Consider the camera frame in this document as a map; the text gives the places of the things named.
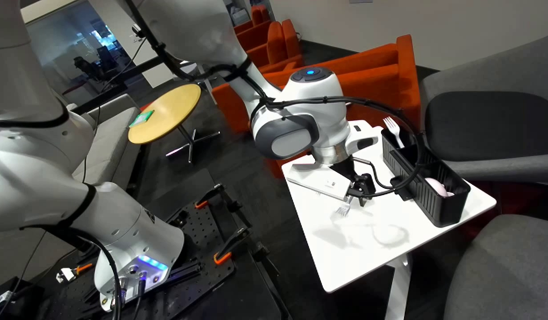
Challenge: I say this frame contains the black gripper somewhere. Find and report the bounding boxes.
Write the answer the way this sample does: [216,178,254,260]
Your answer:
[329,157,375,208]

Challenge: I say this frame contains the white plastic spoon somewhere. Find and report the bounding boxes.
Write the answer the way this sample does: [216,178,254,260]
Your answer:
[284,173,353,206]

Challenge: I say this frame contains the white side table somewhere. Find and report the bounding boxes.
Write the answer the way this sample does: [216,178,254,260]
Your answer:
[279,118,499,320]

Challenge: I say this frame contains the black plastic organizer caddy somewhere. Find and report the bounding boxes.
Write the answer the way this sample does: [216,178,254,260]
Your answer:
[378,126,473,230]

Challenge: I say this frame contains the white utensil in caddy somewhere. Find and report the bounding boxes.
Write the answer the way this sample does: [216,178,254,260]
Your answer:
[382,116,407,151]

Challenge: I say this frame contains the pink white item in caddy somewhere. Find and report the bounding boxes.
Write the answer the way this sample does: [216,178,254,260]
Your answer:
[423,176,460,201]

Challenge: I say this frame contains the orange fabric sofa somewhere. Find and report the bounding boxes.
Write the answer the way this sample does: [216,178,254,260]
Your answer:
[209,34,423,139]

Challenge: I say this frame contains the orange black bar clamp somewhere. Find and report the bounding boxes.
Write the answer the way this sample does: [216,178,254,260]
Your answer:
[209,226,252,269]
[192,182,229,214]

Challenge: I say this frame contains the grey highback armchair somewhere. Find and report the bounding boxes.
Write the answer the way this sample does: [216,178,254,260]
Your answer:
[418,30,548,187]

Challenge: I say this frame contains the dark grey armchair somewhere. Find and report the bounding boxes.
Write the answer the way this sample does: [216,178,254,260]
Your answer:
[441,212,548,320]

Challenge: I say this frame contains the orange lounge chairs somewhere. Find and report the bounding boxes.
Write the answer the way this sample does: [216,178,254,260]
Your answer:
[232,4,305,75]

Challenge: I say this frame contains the round wooden table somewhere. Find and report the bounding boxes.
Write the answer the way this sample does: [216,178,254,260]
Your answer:
[126,82,224,167]

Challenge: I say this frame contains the green white card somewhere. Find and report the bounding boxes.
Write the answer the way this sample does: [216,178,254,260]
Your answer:
[126,107,158,130]

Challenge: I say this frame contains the pale grey lounge chair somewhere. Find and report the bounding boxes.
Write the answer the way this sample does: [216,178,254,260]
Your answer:
[69,93,142,187]

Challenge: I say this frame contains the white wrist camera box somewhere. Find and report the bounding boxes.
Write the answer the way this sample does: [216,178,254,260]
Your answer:
[346,134,384,158]

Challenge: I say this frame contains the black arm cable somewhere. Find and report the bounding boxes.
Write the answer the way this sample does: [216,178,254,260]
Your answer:
[122,0,426,201]

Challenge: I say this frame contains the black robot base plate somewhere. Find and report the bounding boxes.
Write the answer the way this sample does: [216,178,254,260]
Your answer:
[44,182,289,320]

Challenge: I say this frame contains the black camera boom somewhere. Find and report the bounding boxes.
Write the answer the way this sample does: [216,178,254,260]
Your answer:
[60,54,188,116]

